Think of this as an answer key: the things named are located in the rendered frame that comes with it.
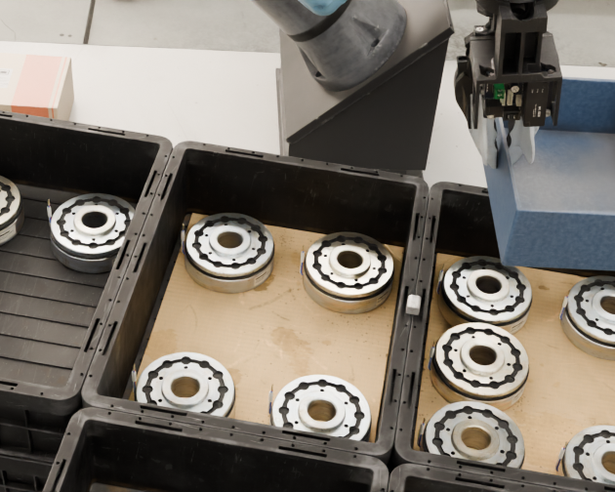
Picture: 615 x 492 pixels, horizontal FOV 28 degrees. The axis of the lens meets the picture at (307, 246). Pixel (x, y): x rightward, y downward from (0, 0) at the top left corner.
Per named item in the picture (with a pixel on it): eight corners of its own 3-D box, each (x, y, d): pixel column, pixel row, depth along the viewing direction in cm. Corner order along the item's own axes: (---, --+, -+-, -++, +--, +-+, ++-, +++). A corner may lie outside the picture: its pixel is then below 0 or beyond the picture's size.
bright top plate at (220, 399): (152, 347, 130) (152, 343, 129) (244, 366, 129) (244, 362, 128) (122, 421, 123) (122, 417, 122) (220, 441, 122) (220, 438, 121)
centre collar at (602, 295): (588, 290, 140) (589, 287, 139) (630, 294, 140) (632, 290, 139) (593, 322, 136) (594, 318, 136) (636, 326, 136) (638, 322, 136)
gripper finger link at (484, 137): (469, 200, 112) (475, 122, 105) (463, 158, 116) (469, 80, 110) (503, 200, 112) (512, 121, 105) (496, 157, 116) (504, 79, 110)
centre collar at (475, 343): (457, 339, 133) (458, 335, 133) (502, 342, 133) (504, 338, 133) (460, 374, 130) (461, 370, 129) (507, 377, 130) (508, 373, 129)
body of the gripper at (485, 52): (470, 136, 104) (475, 17, 96) (461, 74, 110) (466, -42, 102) (559, 132, 104) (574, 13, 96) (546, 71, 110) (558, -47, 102)
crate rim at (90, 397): (177, 153, 145) (177, 138, 143) (428, 193, 143) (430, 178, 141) (77, 419, 116) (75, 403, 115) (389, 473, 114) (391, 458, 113)
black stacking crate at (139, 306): (178, 213, 151) (178, 143, 143) (415, 252, 149) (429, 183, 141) (85, 475, 123) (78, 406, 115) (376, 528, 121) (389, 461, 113)
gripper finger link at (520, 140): (509, 199, 112) (512, 121, 105) (502, 157, 116) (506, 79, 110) (544, 198, 112) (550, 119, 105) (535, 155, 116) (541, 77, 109)
